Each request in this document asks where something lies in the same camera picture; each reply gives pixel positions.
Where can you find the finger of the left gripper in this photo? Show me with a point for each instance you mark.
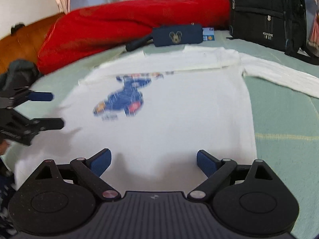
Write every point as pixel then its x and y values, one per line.
pixel 43 124
pixel 33 96

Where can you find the navy Mickey pencil case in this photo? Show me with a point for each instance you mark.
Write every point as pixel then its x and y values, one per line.
pixel 177 35

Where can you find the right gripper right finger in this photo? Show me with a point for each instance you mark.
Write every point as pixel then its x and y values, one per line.
pixel 218 174

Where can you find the black long pouch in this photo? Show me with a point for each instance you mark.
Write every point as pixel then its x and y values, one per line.
pixel 135 44

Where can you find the red blanket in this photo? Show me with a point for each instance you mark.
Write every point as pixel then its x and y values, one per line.
pixel 87 31

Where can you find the blue white small box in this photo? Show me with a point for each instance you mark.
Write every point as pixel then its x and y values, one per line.
pixel 208 34

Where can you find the orange wooden headboard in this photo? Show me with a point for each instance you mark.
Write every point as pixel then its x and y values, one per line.
pixel 26 42

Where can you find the white printed sweatshirt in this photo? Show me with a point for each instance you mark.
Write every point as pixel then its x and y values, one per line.
pixel 155 112

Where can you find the dark grey garment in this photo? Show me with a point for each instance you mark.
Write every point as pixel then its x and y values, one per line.
pixel 20 73

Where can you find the black backpack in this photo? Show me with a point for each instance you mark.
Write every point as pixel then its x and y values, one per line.
pixel 276 24

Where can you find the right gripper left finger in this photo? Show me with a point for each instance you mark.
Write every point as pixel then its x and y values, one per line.
pixel 88 172

